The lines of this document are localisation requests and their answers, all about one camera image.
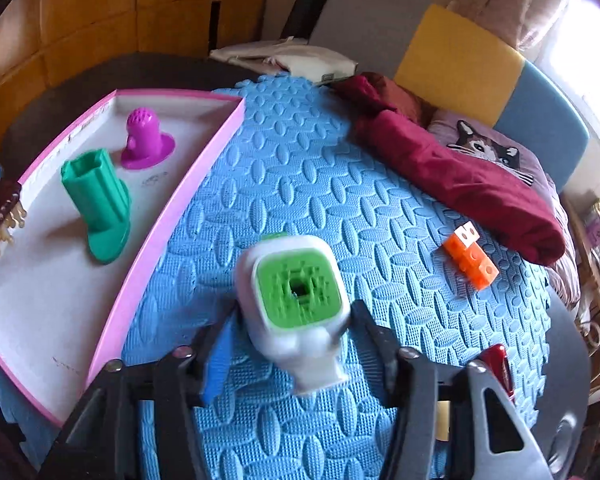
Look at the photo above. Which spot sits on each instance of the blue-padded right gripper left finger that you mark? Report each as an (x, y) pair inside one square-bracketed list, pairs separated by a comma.
[(215, 355)]

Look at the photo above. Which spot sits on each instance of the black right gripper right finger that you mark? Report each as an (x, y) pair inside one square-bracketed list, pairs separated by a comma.
[(376, 346)]

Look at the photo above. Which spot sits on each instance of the brown mushroom wooden massager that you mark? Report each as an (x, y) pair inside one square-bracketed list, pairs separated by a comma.
[(12, 213)]

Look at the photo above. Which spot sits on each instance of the white green square bottle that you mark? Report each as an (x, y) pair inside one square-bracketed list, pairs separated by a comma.
[(296, 308)]

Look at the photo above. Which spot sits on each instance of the green plastic cup holder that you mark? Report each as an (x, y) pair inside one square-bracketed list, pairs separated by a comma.
[(103, 201)]

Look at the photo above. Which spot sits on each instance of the red metallic case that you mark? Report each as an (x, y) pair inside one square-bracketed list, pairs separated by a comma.
[(496, 360)]

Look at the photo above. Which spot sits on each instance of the orange linked cube blocks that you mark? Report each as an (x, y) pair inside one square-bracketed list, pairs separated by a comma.
[(463, 248)]

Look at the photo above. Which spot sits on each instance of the purple perforated plastic toy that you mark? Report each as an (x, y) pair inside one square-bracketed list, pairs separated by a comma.
[(146, 145)]

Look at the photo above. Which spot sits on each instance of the cream yellow egg shaped object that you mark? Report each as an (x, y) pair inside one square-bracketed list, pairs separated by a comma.
[(443, 424)]

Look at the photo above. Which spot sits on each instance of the black low table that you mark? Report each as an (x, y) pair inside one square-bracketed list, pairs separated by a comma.
[(51, 112)]

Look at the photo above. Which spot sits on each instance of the blue foam puzzle mat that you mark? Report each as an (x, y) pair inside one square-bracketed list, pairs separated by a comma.
[(289, 168)]

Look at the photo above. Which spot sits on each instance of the pink white shallow tray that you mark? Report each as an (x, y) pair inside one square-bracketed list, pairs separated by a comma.
[(63, 314)]

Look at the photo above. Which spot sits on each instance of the wooden panel wardrobe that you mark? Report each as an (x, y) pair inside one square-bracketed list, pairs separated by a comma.
[(46, 42)]

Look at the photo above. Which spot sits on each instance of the dark red folded blanket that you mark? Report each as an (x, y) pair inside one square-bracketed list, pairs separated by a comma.
[(496, 199)]

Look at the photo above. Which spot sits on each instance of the purple cat face pillow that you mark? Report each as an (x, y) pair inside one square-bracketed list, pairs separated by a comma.
[(470, 137)]

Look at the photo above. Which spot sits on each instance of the purple box on shelf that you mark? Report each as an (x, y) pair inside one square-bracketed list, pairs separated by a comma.
[(592, 226)]

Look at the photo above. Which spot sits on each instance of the grey yellow blue headboard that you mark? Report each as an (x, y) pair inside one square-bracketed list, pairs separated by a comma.
[(457, 65)]

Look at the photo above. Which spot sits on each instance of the beige canvas bag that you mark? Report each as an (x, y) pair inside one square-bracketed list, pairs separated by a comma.
[(291, 56)]

